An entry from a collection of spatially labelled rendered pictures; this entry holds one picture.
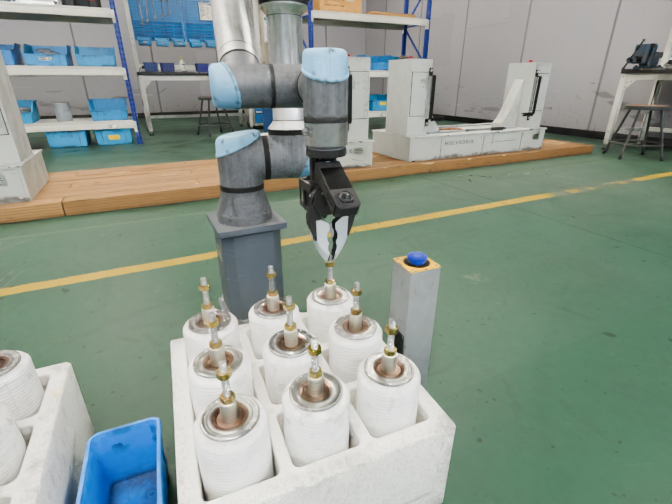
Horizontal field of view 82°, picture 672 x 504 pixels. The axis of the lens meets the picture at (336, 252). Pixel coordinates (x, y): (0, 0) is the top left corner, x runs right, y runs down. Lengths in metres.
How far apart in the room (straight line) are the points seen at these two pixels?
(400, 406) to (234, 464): 0.24
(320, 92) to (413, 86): 2.47
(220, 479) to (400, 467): 0.25
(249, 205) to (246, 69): 0.40
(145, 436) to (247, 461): 0.30
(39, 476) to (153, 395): 0.37
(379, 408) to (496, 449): 0.34
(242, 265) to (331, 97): 0.57
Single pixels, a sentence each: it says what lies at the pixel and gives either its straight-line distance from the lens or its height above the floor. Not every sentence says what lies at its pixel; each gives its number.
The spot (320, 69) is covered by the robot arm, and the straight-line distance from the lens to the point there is 0.66.
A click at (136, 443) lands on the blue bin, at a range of 0.82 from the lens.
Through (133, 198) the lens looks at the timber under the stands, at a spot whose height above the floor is 0.05.
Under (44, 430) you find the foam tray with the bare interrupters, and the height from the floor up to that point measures 0.18.
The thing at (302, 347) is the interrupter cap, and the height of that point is 0.25.
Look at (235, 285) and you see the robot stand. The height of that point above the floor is 0.13.
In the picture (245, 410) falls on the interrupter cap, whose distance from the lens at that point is 0.56.
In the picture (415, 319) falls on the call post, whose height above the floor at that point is 0.20.
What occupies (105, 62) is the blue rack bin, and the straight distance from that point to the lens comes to 5.09.
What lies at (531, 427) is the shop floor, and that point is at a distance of 0.96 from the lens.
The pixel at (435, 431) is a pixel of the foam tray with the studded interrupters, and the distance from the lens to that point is 0.64.
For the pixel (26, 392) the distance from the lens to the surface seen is 0.80.
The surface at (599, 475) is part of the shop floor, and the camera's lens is 0.93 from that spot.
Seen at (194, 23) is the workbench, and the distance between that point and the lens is 6.51.
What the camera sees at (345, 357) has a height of 0.22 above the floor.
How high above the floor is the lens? 0.65
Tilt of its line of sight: 24 degrees down
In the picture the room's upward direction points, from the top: straight up
